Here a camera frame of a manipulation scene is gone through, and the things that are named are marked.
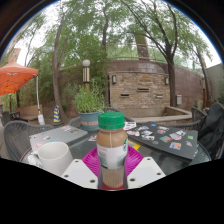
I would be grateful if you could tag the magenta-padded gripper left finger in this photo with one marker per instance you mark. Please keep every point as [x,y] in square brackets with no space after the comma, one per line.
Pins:
[80,175]

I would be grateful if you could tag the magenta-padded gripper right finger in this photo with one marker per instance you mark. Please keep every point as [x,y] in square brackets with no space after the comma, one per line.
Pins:
[145,171]

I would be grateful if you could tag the green-capped brown drink bottle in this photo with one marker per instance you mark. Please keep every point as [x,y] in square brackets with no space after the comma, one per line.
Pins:
[112,150]

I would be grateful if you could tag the yellow card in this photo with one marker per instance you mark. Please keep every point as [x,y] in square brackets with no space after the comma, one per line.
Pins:
[134,145]

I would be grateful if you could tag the white ceramic mug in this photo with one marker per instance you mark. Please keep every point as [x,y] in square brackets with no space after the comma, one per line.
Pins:
[55,158]

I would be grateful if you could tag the black laptop with stickers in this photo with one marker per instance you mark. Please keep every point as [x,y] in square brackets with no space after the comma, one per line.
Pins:
[166,140]

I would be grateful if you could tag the colourful sticker strip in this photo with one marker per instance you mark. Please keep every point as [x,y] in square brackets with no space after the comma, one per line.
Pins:
[92,137]

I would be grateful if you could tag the grey laptop with stickers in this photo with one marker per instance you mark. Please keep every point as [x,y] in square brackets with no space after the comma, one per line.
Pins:
[56,135]

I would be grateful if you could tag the white sticker sheet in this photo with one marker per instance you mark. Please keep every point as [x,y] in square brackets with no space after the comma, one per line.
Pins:
[130,125]

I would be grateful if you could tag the green plant in blue pot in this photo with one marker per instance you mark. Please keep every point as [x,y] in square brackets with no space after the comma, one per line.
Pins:
[89,106]

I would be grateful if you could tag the dark-trunked tree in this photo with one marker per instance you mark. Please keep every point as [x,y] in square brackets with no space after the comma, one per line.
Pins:
[171,83]

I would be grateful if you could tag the orange patio umbrella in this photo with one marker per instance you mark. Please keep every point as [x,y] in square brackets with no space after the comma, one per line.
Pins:
[16,76]

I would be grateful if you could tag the yellow and blue striped post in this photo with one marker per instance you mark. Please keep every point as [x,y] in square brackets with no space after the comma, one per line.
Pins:
[57,115]

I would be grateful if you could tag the grey wall box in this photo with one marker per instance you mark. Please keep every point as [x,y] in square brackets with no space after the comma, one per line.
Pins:
[179,100]

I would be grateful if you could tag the black wall lamp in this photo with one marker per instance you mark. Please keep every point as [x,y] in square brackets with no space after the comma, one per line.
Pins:
[114,79]
[166,80]

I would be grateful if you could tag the globe-topped lamp post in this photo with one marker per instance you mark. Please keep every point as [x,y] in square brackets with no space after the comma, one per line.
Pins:
[86,75]

